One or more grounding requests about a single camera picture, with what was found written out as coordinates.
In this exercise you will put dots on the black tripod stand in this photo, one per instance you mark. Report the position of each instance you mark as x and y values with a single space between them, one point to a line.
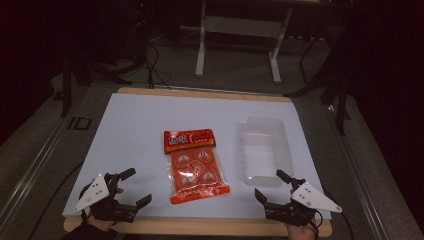
340 83

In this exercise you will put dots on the black floor socket plate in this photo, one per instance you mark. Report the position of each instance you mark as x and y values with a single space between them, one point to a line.
80 123

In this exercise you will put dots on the person's right hand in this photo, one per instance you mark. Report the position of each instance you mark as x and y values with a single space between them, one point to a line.
301 233

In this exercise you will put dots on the metal floor rail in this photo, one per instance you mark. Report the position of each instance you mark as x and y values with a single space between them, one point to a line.
363 180
30 176

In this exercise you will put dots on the clear plastic tray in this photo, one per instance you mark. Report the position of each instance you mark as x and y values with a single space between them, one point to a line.
265 156

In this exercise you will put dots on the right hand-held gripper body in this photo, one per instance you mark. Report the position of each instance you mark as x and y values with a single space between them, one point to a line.
311 198

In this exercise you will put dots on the orange snack packet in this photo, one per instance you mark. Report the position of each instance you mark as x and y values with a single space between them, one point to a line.
195 173

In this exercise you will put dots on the white paper sheet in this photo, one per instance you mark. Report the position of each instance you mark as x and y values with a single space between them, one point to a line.
133 140

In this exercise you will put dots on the white metal stand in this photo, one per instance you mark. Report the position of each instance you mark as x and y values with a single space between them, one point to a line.
240 26

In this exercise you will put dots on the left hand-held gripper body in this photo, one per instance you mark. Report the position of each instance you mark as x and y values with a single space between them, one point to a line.
96 193

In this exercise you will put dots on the person's left hand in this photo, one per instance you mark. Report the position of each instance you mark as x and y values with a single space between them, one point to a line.
101 226

